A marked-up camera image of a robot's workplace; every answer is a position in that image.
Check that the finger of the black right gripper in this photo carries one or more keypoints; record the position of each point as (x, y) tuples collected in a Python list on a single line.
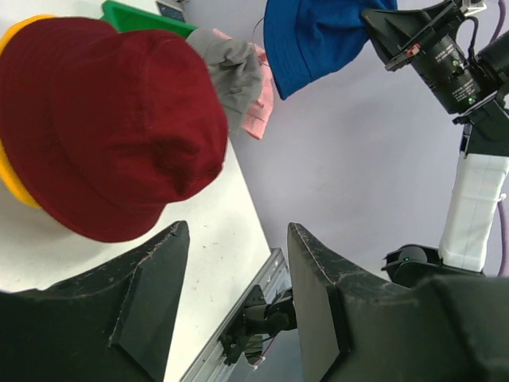
[(400, 36)]

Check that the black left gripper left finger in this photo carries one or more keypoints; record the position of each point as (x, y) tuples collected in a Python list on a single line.
[(115, 322)]

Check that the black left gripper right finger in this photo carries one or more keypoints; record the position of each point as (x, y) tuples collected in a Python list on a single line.
[(324, 285)]

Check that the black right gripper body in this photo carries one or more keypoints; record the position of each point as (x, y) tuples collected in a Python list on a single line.
[(436, 57)]

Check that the blue bucket hat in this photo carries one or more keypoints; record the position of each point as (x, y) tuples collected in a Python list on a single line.
[(308, 39)]

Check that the grey bucket hat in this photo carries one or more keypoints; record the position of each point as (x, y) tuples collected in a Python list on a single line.
[(234, 70)]

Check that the yellow bucket hat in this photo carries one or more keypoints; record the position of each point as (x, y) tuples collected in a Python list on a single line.
[(9, 176)]

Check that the dark red bucket hat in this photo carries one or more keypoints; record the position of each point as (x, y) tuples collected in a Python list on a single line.
[(106, 129)]

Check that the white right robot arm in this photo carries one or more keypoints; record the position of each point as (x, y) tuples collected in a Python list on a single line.
[(482, 169)]

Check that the pink bucket hat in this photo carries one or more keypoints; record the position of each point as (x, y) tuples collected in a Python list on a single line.
[(255, 120)]

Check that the green plastic tray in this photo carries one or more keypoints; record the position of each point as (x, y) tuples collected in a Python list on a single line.
[(126, 18)]

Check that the aluminium front rail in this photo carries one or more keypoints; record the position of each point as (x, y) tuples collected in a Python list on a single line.
[(209, 365)]

